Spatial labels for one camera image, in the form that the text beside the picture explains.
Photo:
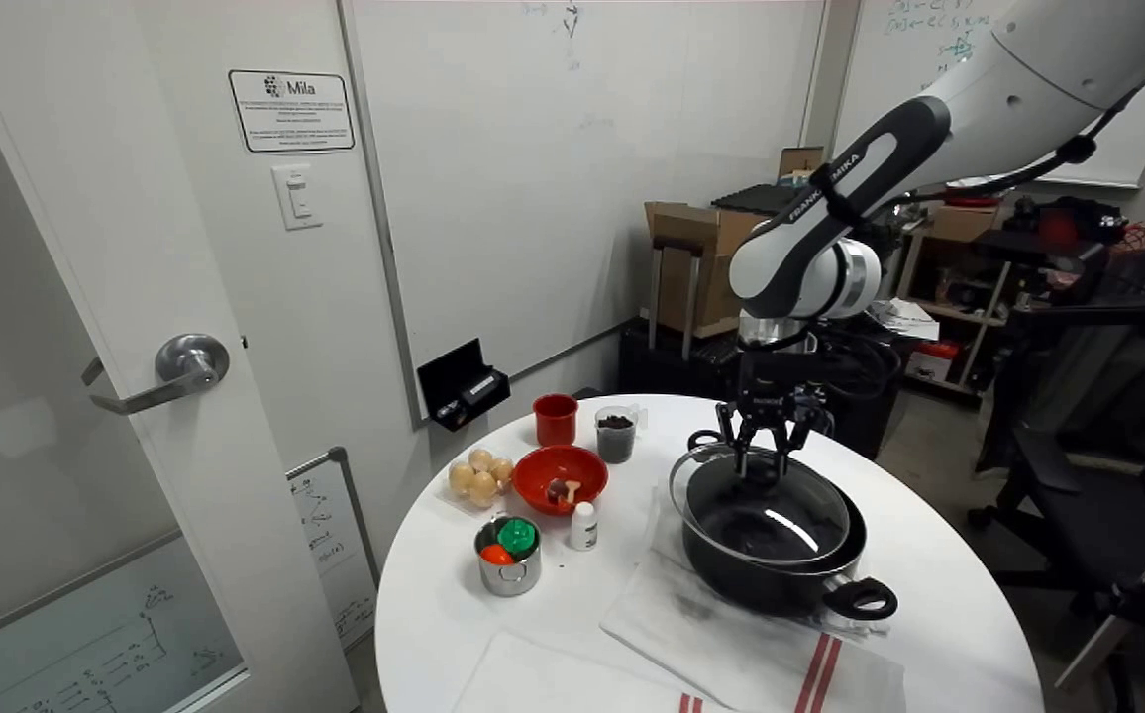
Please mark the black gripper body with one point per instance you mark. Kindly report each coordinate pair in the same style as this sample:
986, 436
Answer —
781, 382

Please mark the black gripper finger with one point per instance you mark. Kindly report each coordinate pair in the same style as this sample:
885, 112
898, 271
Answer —
740, 434
791, 434

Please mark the glass lid with black knob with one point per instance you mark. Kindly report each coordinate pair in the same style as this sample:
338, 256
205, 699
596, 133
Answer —
776, 516

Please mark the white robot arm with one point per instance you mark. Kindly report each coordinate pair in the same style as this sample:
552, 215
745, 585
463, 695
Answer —
1027, 99

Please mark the black cooking pot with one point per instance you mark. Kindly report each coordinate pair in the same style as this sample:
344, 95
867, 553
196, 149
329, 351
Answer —
831, 585

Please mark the clear measuring cup dark contents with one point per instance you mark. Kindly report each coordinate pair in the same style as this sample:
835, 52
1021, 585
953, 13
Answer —
617, 434

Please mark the cardboard box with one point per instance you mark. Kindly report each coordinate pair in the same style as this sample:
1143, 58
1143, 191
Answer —
691, 264

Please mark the red mug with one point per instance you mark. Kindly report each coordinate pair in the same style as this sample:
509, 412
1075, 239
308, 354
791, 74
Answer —
556, 419

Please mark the red bowl with spoon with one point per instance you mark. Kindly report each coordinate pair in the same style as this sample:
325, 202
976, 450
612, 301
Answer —
562, 477

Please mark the small white bottle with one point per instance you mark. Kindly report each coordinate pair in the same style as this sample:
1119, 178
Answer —
583, 528

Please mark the metal cup with colourful items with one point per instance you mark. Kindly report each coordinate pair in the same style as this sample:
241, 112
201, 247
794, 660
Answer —
509, 556

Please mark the beige round rolls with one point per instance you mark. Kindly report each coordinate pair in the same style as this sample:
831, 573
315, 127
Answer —
481, 479

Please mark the black open case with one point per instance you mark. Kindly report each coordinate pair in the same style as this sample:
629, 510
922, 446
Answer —
463, 384

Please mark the black office chair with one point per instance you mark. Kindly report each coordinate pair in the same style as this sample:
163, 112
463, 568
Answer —
1073, 442

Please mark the white towel blue stripes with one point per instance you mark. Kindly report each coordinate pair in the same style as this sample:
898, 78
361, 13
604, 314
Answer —
531, 677

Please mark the white light switch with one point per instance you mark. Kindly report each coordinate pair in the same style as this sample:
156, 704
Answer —
295, 194

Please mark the wall sign paper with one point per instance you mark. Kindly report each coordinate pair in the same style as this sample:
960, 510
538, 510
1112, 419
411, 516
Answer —
287, 112

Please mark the silver door handle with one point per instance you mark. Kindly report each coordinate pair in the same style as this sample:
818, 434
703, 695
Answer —
185, 366

